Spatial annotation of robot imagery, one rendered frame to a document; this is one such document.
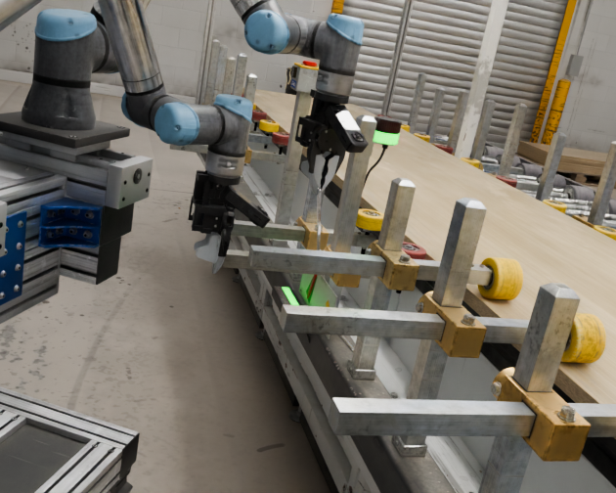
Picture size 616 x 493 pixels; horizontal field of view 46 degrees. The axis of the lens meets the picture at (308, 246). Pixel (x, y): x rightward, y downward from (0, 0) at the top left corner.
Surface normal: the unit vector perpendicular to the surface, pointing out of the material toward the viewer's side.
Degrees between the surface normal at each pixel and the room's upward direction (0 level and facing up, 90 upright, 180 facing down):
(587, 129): 90
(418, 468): 0
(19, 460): 0
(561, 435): 90
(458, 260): 90
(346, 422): 90
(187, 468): 0
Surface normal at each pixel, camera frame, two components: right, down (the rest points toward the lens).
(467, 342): 0.25, 0.34
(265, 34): -0.33, 0.24
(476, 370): -0.95, -0.08
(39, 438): 0.18, -0.94
